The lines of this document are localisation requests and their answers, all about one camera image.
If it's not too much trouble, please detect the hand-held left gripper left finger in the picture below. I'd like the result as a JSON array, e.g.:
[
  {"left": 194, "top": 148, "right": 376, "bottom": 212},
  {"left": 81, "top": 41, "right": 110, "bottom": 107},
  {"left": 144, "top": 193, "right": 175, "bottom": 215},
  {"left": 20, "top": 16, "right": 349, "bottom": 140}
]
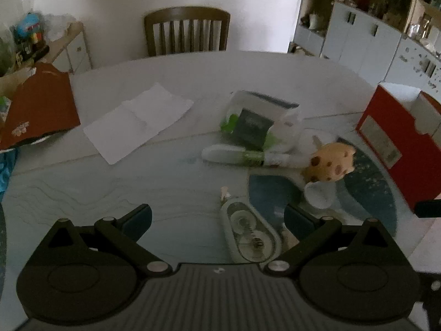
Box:
[{"left": 36, "top": 203, "right": 173, "bottom": 279}]

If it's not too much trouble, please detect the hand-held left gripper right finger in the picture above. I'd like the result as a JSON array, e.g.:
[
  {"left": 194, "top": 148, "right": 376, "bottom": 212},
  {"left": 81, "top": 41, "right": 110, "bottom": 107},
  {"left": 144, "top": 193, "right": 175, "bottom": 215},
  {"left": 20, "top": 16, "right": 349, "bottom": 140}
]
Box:
[{"left": 262, "top": 203, "right": 403, "bottom": 277}]

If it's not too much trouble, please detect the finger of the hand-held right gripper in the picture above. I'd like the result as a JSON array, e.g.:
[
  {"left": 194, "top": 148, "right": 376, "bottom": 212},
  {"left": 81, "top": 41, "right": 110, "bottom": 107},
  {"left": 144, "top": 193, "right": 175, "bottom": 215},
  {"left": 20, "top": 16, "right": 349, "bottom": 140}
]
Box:
[
  {"left": 418, "top": 271, "right": 441, "bottom": 331},
  {"left": 414, "top": 198, "right": 441, "bottom": 219}
]

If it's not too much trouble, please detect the small white cup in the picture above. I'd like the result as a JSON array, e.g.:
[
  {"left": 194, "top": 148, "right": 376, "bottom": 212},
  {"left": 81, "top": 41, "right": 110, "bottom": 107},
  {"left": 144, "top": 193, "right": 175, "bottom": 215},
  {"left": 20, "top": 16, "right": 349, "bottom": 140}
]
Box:
[{"left": 304, "top": 182, "right": 340, "bottom": 210}]

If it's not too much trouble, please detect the white tape dispenser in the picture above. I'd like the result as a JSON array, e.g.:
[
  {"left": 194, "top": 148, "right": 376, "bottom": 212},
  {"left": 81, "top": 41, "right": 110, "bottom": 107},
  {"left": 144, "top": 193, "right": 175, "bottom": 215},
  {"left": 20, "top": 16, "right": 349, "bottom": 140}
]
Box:
[{"left": 220, "top": 200, "right": 281, "bottom": 264}]

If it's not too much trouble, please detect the yellow spotted plush toy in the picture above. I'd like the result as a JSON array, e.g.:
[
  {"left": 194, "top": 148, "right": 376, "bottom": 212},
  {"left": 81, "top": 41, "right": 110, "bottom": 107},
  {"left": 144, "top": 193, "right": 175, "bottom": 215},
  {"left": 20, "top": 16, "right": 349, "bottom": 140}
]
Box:
[{"left": 302, "top": 142, "right": 357, "bottom": 183}]

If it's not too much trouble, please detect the red cardboard box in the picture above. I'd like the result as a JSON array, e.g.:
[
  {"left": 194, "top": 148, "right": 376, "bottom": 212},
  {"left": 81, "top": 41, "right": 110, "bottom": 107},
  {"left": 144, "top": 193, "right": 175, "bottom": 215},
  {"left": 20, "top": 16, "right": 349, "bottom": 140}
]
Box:
[{"left": 356, "top": 83, "right": 441, "bottom": 212}]

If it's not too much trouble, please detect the white green lotion tube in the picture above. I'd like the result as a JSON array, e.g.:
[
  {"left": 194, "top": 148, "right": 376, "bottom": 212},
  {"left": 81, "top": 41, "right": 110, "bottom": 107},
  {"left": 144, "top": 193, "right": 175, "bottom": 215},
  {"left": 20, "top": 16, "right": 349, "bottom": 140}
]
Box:
[{"left": 201, "top": 145, "right": 300, "bottom": 168}]

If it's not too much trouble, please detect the white green wet wipes packet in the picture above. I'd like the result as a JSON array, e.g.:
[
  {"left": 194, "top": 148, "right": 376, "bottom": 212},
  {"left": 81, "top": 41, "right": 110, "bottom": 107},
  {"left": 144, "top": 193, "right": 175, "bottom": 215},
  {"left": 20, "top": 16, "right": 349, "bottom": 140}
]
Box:
[{"left": 220, "top": 90, "right": 304, "bottom": 153}]

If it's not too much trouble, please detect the blue white round plate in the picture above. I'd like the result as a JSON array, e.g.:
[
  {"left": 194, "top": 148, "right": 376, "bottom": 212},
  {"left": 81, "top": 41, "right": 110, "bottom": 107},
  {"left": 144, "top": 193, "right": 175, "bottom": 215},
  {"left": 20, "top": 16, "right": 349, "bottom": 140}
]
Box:
[{"left": 248, "top": 138, "right": 397, "bottom": 249}]

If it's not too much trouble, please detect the white paper sheet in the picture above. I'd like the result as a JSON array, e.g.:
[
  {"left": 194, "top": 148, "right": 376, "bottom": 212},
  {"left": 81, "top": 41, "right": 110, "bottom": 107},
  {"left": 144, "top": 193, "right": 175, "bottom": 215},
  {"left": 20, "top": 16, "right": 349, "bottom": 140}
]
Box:
[{"left": 83, "top": 83, "right": 194, "bottom": 165}]

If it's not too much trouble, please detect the blue plastic bag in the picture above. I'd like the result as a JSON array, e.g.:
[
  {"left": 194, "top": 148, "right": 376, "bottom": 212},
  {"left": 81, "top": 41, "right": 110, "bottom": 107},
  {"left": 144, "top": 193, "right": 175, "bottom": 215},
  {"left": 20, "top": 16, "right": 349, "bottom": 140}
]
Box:
[{"left": 0, "top": 150, "right": 18, "bottom": 201}]

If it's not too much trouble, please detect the white wooden sideboard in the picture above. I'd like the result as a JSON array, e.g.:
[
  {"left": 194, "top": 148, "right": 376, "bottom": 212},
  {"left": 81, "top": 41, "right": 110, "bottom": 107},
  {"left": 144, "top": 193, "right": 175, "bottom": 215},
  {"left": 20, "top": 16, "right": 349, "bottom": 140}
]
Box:
[{"left": 48, "top": 22, "right": 93, "bottom": 74}]

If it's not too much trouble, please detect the wooden slat-back chair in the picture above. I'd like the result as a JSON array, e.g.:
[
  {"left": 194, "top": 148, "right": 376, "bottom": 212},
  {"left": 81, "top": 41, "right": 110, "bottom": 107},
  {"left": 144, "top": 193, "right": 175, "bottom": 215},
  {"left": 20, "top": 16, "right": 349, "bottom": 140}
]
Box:
[{"left": 144, "top": 6, "right": 231, "bottom": 57}]

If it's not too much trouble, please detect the white plastic bag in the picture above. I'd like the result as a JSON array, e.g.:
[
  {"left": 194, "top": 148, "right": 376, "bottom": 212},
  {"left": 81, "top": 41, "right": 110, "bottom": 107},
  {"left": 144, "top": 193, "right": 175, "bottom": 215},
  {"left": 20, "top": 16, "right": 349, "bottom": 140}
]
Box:
[{"left": 45, "top": 14, "right": 74, "bottom": 42}]

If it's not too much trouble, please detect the grey wall cabinet unit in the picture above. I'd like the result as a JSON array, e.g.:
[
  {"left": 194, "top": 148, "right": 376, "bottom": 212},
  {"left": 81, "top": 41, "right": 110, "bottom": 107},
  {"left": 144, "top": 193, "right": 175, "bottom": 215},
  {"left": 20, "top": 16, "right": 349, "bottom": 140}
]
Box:
[{"left": 293, "top": 0, "right": 441, "bottom": 100}]

